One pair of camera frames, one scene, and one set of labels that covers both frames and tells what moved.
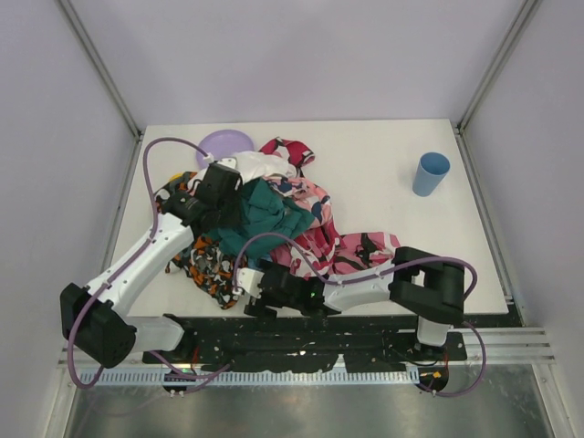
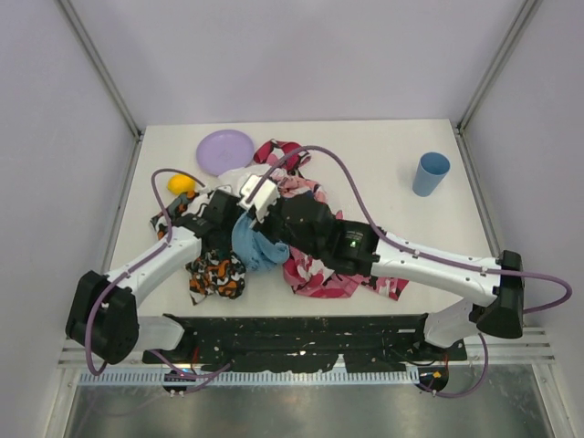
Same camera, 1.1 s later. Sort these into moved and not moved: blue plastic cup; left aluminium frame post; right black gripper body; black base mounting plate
Moved: right black gripper body
Not moved: blue plastic cup; left aluminium frame post; black base mounting plate
